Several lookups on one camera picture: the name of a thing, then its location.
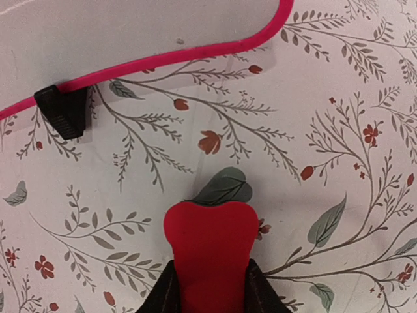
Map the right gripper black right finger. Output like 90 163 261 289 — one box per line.
246 259 289 313

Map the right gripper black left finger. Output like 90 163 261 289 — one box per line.
140 260 181 313

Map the red whiteboard eraser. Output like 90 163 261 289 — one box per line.
164 201 259 312

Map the pink framed whiteboard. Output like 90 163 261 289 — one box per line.
1 0 293 118

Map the right black whiteboard foot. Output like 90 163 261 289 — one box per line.
34 85 88 140

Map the floral patterned table mat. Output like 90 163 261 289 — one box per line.
1 1 416 312

